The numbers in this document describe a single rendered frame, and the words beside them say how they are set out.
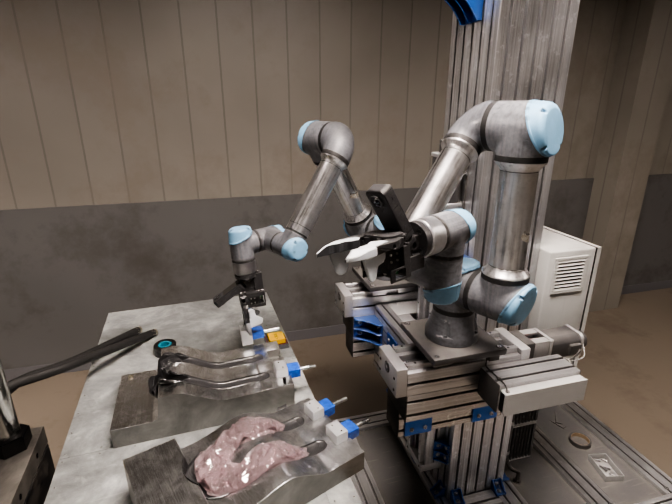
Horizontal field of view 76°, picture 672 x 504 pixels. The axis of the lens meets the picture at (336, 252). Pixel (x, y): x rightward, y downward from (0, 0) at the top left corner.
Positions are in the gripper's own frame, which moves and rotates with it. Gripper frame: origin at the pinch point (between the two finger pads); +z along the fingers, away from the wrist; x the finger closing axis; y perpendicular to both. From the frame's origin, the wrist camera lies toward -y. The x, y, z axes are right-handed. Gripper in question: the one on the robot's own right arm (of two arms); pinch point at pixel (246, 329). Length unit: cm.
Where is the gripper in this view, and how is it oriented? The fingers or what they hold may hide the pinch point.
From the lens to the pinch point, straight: 153.8
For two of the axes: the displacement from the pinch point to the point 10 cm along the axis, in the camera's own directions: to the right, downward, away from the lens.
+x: -3.2, -2.4, 9.2
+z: 0.7, 9.6, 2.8
